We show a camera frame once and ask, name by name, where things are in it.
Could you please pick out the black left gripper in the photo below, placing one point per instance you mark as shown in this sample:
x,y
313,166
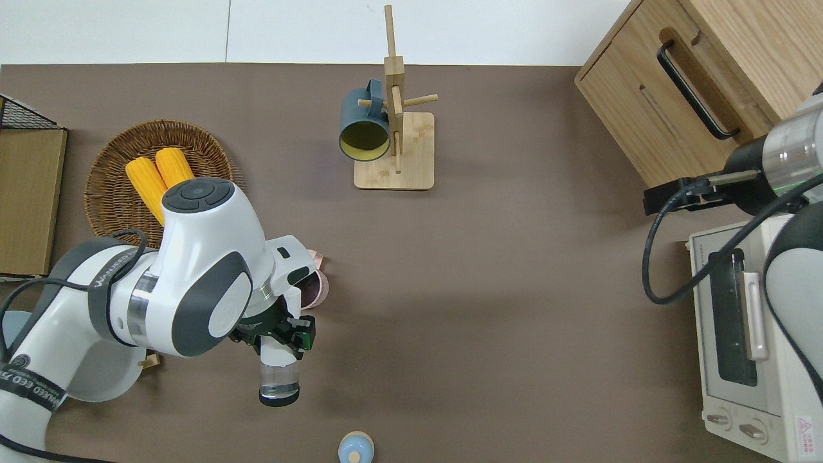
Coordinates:
x,y
265,318

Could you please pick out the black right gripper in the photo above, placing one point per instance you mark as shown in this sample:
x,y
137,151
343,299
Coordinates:
x,y
749,180

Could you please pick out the white cylindrical water bottle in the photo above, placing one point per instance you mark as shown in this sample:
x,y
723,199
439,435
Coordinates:
x,y
280,386

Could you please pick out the pink mug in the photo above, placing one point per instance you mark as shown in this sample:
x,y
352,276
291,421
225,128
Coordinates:
x,y
316,289

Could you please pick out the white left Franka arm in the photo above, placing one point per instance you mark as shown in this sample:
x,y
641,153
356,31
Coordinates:
x,y
199,257

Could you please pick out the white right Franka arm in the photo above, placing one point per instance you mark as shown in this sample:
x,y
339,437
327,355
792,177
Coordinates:
x,y
794,283

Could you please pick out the wooden cabinet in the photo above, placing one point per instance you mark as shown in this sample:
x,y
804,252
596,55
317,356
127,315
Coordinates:
x,y
617,96

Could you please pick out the wooden dish rack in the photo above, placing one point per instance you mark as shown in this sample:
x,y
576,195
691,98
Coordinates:
x,y
150,361

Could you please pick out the blue dome bell wooden base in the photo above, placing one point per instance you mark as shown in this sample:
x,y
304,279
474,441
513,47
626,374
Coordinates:
x,y
355,447

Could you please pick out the grey plate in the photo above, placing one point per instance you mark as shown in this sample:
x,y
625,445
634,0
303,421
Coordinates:
x,y
106,382

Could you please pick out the yellow corn cob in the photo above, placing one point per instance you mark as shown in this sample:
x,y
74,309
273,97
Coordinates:
x,y
172,166
144,183

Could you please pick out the cream toaster oven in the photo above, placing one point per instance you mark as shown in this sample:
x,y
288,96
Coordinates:
x,y
739,399

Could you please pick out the brown wicker basket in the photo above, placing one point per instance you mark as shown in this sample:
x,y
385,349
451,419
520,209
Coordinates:
x,y
116,193

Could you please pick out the wooden mug tree stand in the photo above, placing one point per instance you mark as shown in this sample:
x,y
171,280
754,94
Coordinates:
x,y
411,154

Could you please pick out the teal mug yellow inside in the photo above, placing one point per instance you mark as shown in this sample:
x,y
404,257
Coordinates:
x,y
357,106

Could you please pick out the light blue plate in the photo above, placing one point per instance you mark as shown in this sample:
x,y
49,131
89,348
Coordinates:
x,y
13,329

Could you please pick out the grid-pattern box wooden top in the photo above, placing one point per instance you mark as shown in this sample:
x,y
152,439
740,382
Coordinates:
x,y
29,199

